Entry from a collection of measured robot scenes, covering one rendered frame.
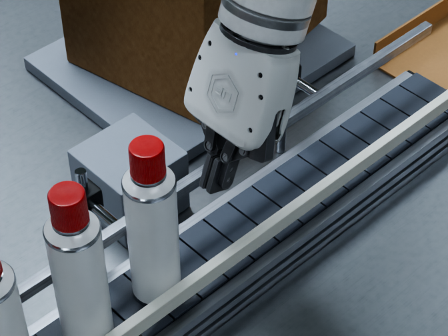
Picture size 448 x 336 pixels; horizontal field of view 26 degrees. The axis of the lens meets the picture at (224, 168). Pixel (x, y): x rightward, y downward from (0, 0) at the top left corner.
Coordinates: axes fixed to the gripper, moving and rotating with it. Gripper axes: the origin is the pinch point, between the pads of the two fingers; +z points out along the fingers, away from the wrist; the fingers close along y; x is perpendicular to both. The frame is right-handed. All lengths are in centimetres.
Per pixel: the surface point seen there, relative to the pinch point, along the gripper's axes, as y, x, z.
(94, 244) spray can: 2.0, -17.3, 2.3
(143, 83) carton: -27.8, 15.8, 6.8
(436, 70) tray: -6, 50, -1
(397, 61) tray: -11.1, 47.6, -0.3
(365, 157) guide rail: 3.7, 21.2, 1.0
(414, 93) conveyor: -2.0, 38.1, -1.5
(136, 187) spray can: 0.1, -11.5, -1.1
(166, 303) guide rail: 3.8, -7.3, 11.5
